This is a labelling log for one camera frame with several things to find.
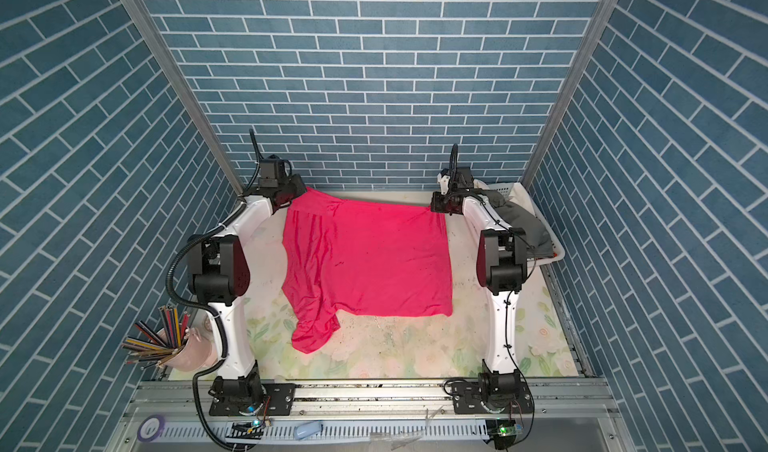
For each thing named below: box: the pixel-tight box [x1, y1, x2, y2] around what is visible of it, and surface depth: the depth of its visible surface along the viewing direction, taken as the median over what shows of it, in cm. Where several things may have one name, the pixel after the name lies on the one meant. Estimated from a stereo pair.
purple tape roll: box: [137, 415, 165, 442], surface depth 72 cm
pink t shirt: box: [282, 187, 453, 354], surface depth 101 cm
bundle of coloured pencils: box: [121, 305, 190, 369], surface depth 74 cm
